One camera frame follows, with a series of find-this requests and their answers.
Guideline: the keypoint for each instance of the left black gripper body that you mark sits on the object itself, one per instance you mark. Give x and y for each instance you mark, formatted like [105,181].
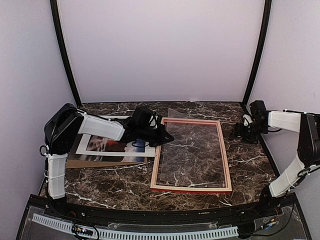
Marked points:
[148,135]

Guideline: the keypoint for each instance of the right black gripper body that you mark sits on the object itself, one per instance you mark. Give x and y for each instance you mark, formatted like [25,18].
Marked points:
[249,133]

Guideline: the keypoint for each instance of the white photo mat board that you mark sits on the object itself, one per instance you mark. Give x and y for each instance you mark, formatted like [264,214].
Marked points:
[82,150]

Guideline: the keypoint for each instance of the clear acrylic sheet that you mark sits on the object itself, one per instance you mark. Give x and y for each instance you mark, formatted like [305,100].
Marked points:
[193,159]

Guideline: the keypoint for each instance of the red wooden picture frame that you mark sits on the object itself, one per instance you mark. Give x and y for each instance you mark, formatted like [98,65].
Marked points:
[193,190]

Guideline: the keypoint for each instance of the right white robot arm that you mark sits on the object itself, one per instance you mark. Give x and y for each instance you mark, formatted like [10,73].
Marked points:
[303,131]

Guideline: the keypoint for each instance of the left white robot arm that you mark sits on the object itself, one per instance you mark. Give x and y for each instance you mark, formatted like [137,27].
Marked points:
[61,131]

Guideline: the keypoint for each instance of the landscape photo print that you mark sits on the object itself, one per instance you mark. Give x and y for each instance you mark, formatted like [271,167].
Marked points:
[104,158]

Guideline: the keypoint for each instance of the brown cardboard backing board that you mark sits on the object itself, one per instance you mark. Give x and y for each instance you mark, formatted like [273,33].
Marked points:
[77,164]

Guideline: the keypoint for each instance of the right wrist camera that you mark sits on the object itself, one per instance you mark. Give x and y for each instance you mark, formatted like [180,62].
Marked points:
[259,113]

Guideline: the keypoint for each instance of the black front rail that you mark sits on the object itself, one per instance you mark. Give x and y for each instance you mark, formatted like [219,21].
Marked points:
[103,216]

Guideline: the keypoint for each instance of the white slotted cable duct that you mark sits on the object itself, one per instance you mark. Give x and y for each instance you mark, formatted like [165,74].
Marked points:
[108,234]

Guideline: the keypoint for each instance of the left black corner post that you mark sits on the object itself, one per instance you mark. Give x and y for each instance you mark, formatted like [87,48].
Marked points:
[63,51]

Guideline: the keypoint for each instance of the black corner post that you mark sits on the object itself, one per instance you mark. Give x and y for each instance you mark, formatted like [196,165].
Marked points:
[63,51]
[258,52]

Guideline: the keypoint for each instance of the right black corner post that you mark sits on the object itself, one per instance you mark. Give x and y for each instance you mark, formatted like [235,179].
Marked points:
[258,52]

